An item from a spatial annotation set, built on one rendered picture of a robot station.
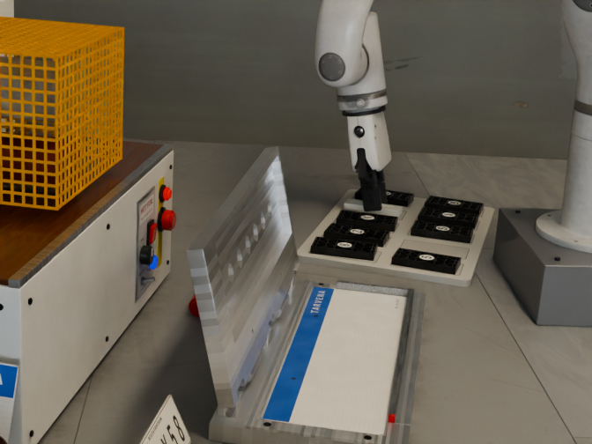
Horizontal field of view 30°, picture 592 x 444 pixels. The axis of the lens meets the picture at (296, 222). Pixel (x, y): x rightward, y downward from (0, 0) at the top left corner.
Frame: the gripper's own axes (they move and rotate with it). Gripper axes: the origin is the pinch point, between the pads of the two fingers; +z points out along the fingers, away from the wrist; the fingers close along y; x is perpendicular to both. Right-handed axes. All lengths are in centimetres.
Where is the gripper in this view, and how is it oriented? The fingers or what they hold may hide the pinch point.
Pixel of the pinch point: (374, 196)
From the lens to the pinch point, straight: 192.8
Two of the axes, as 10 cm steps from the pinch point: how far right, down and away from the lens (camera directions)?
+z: 1.4, 9.6, 2.4
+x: -9.4, 0.5, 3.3
